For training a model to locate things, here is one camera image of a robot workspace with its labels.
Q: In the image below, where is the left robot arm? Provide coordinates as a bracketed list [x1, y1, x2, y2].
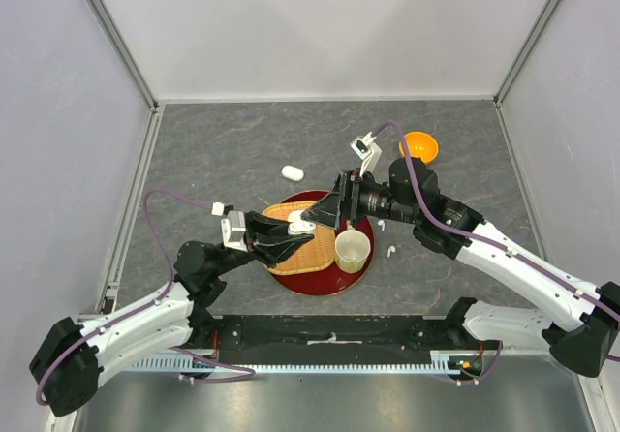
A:
[29, 210, 317, 417]

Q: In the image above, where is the right aluminium frame post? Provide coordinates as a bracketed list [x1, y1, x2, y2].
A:
[493, 0, 564, 108]

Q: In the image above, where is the white oval charging case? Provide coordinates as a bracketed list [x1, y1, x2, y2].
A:
[281, 165, 305, 182]

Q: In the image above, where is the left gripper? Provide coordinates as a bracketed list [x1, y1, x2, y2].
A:
[211, 210, 315, 277]

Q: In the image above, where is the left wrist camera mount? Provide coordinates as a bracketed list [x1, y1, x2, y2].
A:
[221, 210, 247, 252]

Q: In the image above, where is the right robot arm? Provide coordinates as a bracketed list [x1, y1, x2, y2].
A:
[301, 158, 619, 378]

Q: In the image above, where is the grey cable duct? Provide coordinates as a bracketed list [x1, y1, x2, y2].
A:
[126, 352, 460, 376]

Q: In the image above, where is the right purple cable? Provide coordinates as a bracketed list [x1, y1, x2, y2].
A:
[367, 121, 620, 386]

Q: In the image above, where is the orange bowl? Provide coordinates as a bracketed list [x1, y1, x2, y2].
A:
[404, 131, 440, 165]

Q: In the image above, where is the purple cable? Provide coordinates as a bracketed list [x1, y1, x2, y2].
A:
[367, 121, 620, 386]
[35, 187, 258, 407]

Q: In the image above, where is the white square earbud case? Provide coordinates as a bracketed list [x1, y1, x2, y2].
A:
[287, 210, 317, 236]

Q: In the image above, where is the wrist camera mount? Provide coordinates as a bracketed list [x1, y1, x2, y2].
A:
[350, 132, 382, 177]
[221, 210, 247, 252]

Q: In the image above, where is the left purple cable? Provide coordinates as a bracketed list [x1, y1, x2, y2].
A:
[35, 187, 258, 407]

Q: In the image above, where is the left aluminium frame post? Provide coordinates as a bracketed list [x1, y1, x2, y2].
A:
[65, 0, 160, 111]

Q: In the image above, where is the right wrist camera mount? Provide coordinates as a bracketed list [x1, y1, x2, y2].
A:
[350, 132, 382, 177]

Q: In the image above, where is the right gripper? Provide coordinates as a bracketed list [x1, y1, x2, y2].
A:
[301, 168, 419, 230]

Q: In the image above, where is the woven bamboo basket plate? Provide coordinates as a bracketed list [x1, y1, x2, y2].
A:
[263, 201, 335, 276]

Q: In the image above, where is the aluminium frame post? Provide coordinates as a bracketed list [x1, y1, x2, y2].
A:
[493, 0, 564, 108]
[65, 0, 160, 111]

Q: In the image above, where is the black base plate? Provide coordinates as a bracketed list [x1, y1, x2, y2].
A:
[193, 313, 505, 366]

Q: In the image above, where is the red round tray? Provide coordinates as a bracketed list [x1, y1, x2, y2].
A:
[268, 219, 375, 296]

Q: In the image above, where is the cream mug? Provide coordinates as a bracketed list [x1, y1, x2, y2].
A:
[334, 229, 372, 274]

